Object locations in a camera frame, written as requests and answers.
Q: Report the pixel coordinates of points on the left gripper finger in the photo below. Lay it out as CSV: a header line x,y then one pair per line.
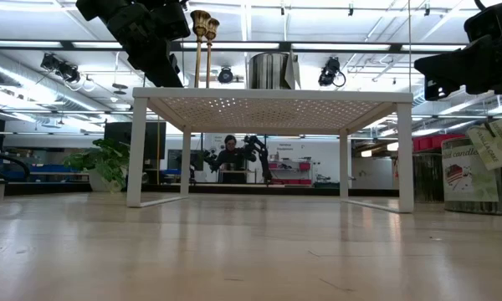
x,y
159,62

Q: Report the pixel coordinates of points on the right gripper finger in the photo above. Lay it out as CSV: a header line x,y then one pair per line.
x,y
456,58
443,74

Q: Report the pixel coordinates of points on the black ceiling spotlight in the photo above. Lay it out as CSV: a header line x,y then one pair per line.
x,y
329,71
50,62
225,75
69,72

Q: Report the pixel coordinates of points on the red storage bins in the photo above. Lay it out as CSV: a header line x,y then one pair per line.
x,y
431,143

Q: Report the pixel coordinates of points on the black display panel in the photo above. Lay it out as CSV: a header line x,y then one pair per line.
x,y
117,134

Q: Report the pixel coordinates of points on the green potted plant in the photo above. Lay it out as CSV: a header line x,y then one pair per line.
x,y
104,161

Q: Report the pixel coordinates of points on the white perforated riser shelf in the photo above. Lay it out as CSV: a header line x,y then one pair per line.
x,y
267,94

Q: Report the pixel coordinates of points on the person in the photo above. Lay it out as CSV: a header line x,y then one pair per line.
x,y
232,161

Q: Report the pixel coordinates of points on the white shelf with red bins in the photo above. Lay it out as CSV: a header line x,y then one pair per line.
x,y
303,166

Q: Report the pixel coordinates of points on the black overhead frame crossbar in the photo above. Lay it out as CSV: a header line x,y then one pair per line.
x,y
284,46

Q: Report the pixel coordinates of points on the black aluminium table frame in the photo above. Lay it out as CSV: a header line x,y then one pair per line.
x,y
276,190

